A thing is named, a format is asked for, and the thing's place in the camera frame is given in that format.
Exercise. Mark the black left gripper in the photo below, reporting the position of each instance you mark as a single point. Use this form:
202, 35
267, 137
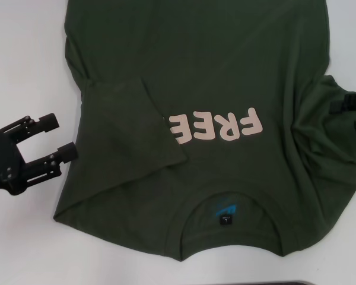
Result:
3, 163

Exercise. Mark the dark green FREE t-shirt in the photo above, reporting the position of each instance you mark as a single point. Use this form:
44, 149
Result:
210, 44

